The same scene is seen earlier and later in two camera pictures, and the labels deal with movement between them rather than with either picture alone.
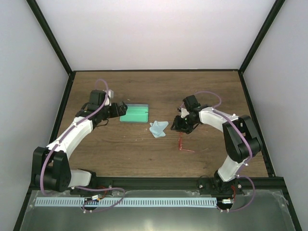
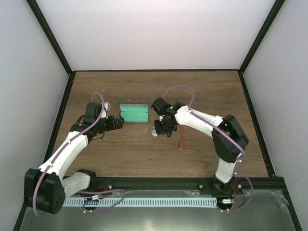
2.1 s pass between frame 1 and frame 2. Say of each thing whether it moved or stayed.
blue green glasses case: stayed
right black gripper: moved
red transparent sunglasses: stayed
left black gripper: moved
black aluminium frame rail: stayed
